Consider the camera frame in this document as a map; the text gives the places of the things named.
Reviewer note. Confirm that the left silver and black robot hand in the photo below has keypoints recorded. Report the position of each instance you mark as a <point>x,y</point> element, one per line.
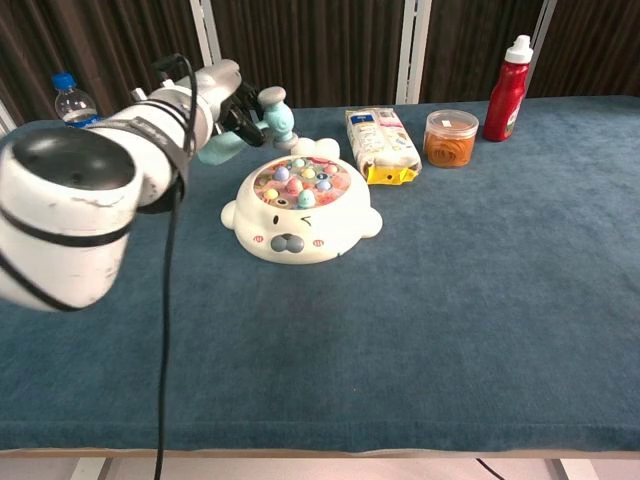
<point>220,90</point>

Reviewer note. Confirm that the white and yellow snack pack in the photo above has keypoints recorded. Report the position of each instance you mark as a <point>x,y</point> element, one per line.
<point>382,142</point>

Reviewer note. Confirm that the white seal whack-a-mole toy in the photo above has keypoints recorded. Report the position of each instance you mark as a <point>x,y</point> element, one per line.
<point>300,225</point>

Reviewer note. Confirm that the blue velvet table cloth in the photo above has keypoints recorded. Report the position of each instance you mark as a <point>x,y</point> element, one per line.
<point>400,325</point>

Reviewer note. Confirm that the Pepsi cola plastic bottle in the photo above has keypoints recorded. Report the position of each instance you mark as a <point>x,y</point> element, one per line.
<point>75,102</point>

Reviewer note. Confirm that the red ketchup squeeze bottle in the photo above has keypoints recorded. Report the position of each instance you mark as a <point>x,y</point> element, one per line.
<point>505,105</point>

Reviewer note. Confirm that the dark brown pleated curtain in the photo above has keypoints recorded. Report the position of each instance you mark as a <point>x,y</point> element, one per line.
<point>325,50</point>

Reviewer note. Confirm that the white table leg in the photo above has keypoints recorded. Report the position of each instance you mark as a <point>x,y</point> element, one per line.
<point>575,471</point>
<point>90,470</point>

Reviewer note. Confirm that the white metal frame post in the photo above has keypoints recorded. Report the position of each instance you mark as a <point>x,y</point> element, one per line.
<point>545,20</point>
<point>412,50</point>
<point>207,25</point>
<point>4,120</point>

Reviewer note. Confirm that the mint green toy hammer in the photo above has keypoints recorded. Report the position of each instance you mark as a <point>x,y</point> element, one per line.
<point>280,120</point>

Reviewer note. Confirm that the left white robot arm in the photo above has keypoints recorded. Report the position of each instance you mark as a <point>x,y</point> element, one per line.
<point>65,210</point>

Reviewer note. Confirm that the clear jar with orange contents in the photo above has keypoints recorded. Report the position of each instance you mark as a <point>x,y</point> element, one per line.
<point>450,145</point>

